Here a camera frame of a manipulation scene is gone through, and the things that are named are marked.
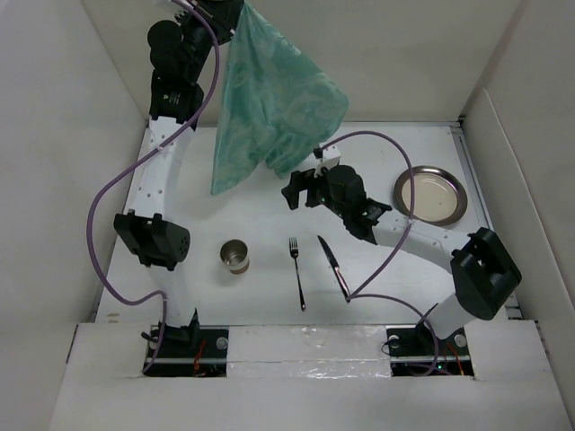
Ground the metal cup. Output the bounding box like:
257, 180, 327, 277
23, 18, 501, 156
219, 239, 250, 275

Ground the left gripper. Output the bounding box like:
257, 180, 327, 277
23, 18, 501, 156
172, 0, 242, 84

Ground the green patterned cloth placemat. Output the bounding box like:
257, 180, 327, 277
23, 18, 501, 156
210, 4, 349, 196

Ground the metal plate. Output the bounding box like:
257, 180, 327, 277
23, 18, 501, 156
412, 165, 468, 226

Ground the silver table knife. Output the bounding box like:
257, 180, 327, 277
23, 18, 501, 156
317, 235, 351, 303

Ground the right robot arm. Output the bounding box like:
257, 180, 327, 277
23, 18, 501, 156
281, 165, 522, 354

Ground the silver fork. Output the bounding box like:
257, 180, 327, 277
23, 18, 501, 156
288, 237, 306, 312

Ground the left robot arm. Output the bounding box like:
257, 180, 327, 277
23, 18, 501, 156
113, 1, 243, 356

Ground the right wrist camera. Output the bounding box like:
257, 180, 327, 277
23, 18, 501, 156
314, 145, 341, 178

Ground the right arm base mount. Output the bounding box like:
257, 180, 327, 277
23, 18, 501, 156
380, 325, 474, 377

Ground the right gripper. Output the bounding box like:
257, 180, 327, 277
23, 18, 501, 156
282, 167, 349, 219

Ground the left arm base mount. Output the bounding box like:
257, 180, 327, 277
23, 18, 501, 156
141, 327, 229, 378

